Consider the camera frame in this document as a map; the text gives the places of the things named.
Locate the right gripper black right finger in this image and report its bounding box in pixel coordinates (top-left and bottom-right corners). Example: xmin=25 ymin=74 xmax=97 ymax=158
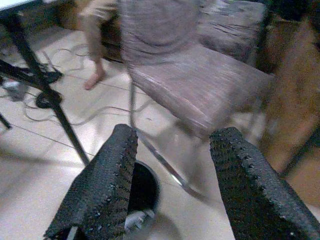
xmin=208 ymin=126 xmax=320 ymax=240

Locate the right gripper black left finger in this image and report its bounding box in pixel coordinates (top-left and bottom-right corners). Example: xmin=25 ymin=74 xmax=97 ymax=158
xmin=42 ymin=123 xmax=139 ymax=240

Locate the black round rubbish bin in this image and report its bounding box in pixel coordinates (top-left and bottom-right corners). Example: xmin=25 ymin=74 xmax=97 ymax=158
xmin=124 ymin=160 xmax=161 ymax=235

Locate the white crumpled paper trash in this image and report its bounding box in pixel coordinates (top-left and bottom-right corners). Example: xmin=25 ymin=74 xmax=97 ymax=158
xmin=124 ymin=209 xmax=156 ymax=230

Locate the brown cardboard box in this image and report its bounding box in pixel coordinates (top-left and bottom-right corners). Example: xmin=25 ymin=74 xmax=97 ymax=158
xmin=257 ymin=14 xmax=320 ymax=176

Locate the chair with checked grey cover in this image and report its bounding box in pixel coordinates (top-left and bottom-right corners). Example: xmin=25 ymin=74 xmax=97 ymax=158
xmin=117 ymin=0 xmax=277 ymax=201

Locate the grey power adapter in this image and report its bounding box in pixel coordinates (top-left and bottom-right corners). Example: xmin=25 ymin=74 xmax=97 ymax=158
xmin=1 ymin=80 xmax=26 ymax=101

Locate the person in beige trousers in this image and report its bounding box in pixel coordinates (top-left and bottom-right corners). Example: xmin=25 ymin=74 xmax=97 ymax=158
xmin=77 ymin=0 xmax=118 ymax=91

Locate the white table with black legs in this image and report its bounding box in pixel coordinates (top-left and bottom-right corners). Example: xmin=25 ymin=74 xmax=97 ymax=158
xmin=0 ymin=0 xmax=91 ymax=166

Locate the chair with crumpled grey cushion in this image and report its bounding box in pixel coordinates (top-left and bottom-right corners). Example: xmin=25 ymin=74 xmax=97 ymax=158
xmin=197 ymin=0 xmax=267 ymax=68

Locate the grey floor cable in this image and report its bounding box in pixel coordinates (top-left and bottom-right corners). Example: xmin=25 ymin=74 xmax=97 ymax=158
xmin=23 ymin=104 xmax=151 ymax=127

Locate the black floor cable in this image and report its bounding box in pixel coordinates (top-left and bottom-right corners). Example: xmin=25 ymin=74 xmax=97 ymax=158
xmin=34 ymin=68 xmax=65 ymax=111

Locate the thin looped floor cable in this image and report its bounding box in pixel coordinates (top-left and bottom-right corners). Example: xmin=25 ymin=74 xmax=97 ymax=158
xmin=41 ymin=46 xmax=91 ymax=76

